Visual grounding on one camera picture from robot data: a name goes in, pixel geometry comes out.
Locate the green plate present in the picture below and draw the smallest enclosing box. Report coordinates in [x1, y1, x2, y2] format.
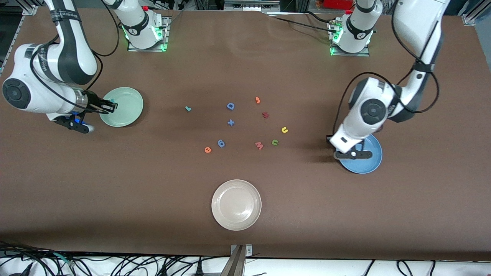
[99, 87, 144, 127]

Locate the blue plate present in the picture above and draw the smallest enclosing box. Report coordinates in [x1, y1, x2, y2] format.
[338, 132, 383, 174]

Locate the brown table cover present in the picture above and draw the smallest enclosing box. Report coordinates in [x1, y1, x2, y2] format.
[0, 7, 491, 262]

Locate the beige plate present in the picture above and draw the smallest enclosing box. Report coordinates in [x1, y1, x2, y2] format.
[211, 179, 262, 231]

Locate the red box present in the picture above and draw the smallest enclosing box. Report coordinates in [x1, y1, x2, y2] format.
[322, 0, 355, 10]

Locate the metal equipment box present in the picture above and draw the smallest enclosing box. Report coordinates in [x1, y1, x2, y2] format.
[224, 0, 280, 12]

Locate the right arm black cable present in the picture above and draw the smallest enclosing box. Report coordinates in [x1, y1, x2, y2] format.
[30, 0, 121, 113]

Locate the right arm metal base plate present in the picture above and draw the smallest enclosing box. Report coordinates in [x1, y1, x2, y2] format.
[127, 15, 171, 52]

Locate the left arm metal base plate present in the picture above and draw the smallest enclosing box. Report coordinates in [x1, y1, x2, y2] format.
[329, 19, 371, 57]

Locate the aluminium frame profile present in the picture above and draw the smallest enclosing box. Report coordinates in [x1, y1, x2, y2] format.
[21, 0, 39, 16]
[462, 0, 484, 26]

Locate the black cable on table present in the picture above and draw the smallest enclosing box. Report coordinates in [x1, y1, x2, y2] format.
[267, 11, 334, 33]

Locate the metal table bracket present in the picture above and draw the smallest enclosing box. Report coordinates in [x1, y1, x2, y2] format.
[230, 245, 252, 276]

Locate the teal cable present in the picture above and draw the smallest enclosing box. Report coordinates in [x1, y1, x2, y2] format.
[53, 251, 73, 267]

